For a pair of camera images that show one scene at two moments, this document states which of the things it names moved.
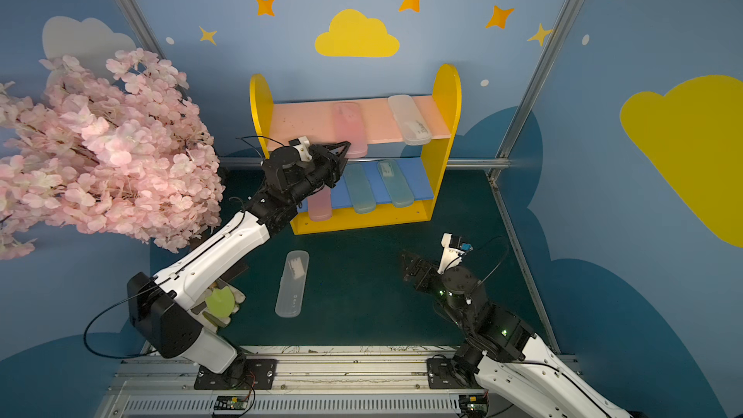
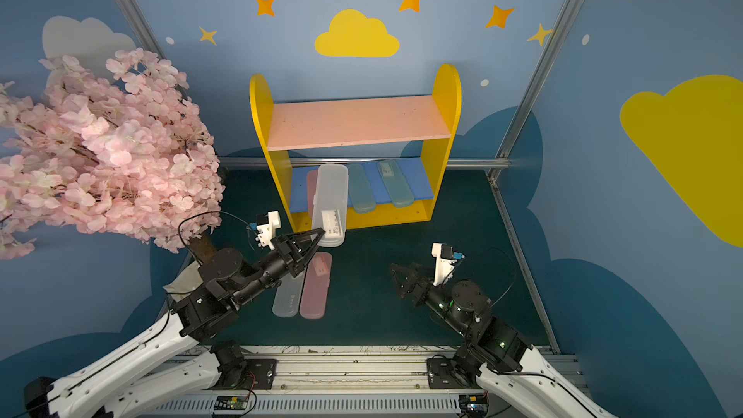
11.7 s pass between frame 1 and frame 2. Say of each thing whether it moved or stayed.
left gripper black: moved
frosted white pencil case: stayed
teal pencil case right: stayed
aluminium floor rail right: stayed
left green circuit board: stayed
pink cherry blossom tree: stayed
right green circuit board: stayed
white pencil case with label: moved
